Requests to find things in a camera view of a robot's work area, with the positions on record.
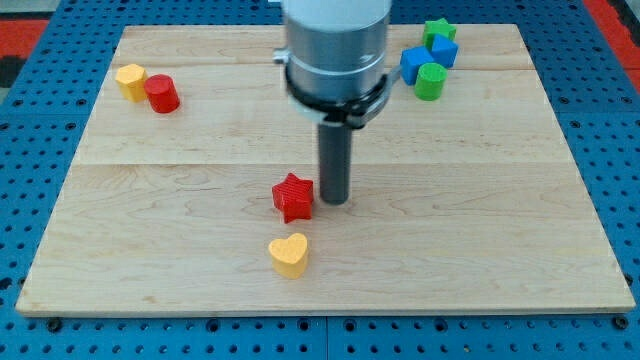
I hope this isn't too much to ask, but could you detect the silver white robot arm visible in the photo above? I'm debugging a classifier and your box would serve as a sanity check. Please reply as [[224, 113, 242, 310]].
[[281, 0, 392, 109]]

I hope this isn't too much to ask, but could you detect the red star block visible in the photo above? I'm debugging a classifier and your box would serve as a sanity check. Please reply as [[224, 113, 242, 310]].
[[272, 173, 314, 223]]

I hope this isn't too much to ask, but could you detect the green star block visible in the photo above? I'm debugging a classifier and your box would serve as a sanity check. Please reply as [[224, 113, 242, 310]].
[[422, 18, 457, 49]]

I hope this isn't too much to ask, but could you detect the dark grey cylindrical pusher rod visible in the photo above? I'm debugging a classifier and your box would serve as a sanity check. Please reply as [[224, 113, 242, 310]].
[[318, 125, 352, 205]]

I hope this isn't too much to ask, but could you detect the yellow heart block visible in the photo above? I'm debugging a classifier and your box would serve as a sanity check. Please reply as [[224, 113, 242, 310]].
[[268, 233, 309, 279]]

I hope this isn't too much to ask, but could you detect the wooden board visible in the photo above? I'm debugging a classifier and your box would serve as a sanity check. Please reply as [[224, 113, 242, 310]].
[[16, 24, 635, 318]]

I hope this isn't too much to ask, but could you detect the green cylinder block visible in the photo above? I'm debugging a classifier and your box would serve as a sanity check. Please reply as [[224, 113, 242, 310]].
[[414, 63, 447, 101]]

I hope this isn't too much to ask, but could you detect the blue pentagon block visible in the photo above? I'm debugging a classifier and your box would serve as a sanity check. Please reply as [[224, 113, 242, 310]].
[[400, 46, 434, 86]]

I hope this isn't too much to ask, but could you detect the blue cube block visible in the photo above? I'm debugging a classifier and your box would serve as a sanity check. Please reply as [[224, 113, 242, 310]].
[[431, 35, 459, 68]]

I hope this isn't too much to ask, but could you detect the red cylinder block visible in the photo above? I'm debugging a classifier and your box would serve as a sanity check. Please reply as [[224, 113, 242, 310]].
[[144, 74, 180, 114]]

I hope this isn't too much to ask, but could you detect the yellow hexagon block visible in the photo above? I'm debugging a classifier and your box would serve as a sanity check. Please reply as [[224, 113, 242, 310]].
[[115, 63, 148, 103]]

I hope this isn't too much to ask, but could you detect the black clamp ring with cable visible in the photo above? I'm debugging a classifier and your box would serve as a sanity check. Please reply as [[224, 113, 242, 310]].
[[283, 64, 404, 131]]

